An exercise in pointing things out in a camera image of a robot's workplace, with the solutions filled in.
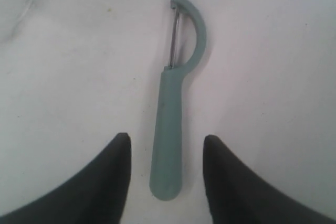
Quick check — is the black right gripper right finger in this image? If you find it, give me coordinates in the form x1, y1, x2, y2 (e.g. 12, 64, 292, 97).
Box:
204, 135, 335, 223

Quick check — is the teal vegetable peeler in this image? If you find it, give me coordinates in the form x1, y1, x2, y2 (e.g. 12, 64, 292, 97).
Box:
149, 0, 207, 201

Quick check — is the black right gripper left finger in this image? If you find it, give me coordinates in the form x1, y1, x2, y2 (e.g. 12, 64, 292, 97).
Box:
1, 133, 131, 223

